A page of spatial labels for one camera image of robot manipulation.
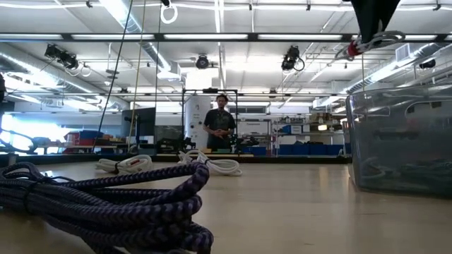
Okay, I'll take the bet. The white cable with red tie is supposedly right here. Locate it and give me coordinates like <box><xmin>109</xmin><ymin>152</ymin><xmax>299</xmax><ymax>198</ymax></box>
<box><xmin>334</xmin><ymin>30</ymin><xmax>407</xmax><ymax>61</ymax></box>

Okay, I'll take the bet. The clear grey plastic bin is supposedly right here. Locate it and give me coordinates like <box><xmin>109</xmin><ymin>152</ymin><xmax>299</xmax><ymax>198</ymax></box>
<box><xmin>345</xmin><ymin>83</ymin><xmax>452</xmax><ymax>197</ymax></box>

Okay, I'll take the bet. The pale blue-grey cable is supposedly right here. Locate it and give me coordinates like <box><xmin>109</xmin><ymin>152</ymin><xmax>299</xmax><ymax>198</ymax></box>
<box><xmin>360</xmin><ymin>157</ymin><xmax>388</xmax><ymax>179</ymax></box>

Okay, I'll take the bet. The white cable with black tie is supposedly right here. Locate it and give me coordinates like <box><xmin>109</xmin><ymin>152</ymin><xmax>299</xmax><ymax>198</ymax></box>
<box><xmin>95</xmin><ymin>154</ymin><xmax>154</xmax><ymax>176</ymax></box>

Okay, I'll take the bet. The long purple braided cable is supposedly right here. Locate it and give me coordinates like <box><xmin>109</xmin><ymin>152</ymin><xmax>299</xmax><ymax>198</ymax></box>
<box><xmin>0</xmin><ymin>161</ymin><xmax>215</xmax><ymax>254</ymax></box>

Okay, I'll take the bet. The white ceiling vent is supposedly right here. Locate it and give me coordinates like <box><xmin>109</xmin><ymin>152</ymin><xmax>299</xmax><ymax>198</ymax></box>
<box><xmin>395</xmin><ymin>43</ymin><xmax>411</xmax><ymax>62</ymax></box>

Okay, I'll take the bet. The metal shelving rack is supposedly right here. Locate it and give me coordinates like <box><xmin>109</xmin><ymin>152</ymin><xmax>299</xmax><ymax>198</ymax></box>
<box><xmin>273</xmin><ymin>112</ymin><xmax>345</xmax><ymax>156</ymax></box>

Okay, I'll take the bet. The blue box with white label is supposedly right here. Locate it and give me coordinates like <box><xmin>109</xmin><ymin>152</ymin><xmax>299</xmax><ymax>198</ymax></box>
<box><xmin>282</xmin><ymin>124</ymin><xmax>303</xmax><ymax>135</ymax></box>

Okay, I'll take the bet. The white sign board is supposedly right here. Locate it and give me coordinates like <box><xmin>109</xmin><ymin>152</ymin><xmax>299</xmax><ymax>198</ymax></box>
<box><xmin>238</xmin><ymin>120</ymin><xmax>271</xmax><ymax>137</ymax></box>

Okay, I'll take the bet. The thin black metal stand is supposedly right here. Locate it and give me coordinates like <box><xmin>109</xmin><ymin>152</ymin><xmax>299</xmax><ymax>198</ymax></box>
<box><xmin>181</xmin><ymin>87</ymin><xmax>239</xmax><ymax>153</ymax></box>

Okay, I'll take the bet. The person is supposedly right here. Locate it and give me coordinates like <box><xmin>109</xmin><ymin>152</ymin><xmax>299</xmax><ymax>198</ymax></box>
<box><xmin>203</xmin><ymin>93</ymin><xmax>237</xmax><ymax>151</ymax></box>

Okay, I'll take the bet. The white cylindrical tank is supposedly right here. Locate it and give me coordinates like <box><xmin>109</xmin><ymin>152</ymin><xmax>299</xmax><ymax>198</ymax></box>
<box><xmin>184</xmin><ymin>95</ymin><xmax>212</xmax><ymax>153</ymax></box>

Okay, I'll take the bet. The black monitor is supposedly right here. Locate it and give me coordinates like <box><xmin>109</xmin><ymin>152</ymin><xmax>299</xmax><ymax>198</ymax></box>
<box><xmin>121</xmin><ymin>107</ymin><xmax>157</xmax><ymax>146</ymax></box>

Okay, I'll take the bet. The blue storage crate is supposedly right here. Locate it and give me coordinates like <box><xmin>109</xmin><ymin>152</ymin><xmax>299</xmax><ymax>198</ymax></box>
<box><xmin>79</xmin><ymin>130</ymin><xmax>105</xmax><ymax>140</ymax></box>

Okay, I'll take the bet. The silver ventilation duct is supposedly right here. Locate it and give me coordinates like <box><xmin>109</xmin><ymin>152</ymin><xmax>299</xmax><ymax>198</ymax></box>
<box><xmin>100</xmin><ymin>0</ymin><xmax>172</xmax><ymax>71</ymax></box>
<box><xmin>344</xmin><ymin>42</ymin><xmax>452</xmax><ymax>93</ymax></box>

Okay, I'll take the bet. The black mounted device with cable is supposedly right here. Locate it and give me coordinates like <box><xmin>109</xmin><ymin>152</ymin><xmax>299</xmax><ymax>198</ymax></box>
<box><xmin>44</xmin><ymin>43</ymin><xmax>93</xmax><ymax>78</ymax></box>
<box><xmin>280</xmin><ymin>44</ymin><xmax>306</xmax><ymax>73</ymax></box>

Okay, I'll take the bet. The round black overhead camera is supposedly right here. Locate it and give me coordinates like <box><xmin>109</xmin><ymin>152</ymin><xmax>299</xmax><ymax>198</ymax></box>
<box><xmin>195</xmin><ymin>54</ymin><xmax>210</xmax><ymax>70</ymax></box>

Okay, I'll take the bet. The white looped cable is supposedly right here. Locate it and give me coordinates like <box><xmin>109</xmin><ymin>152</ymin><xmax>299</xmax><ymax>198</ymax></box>
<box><xmin>160</xmin><ymin>2</ymin><xmax>179</xmax><ymax>25</ymax></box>

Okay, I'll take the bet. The yellow hanging cable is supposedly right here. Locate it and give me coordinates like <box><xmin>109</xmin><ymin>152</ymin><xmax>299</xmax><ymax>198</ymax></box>
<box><xmin>128</xmin><ymin>0</ymin><xmax>147</xmax><ymax>150</ymax></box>

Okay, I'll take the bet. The black hanging cable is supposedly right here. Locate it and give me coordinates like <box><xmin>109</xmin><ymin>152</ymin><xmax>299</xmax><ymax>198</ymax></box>
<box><xmin>93</xmin><ymin>0</ymin><xmax>134</xmax><ymax>153</ymax></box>

